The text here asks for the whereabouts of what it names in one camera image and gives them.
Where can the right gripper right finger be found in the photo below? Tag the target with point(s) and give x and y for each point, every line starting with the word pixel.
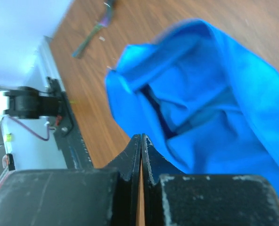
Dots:
pixel 173 198

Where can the blue cloth napkin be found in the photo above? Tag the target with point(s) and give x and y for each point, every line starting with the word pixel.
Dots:
pixel 208 104

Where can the iridescent metal fork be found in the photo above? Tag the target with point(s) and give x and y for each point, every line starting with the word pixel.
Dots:
pixel 102 23

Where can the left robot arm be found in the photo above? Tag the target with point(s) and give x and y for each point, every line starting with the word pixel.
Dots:
pixel 28 119

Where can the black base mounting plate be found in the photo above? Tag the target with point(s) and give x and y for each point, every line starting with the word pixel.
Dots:
pixel 67 134

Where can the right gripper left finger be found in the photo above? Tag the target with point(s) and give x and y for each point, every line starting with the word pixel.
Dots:
pixel 75 197

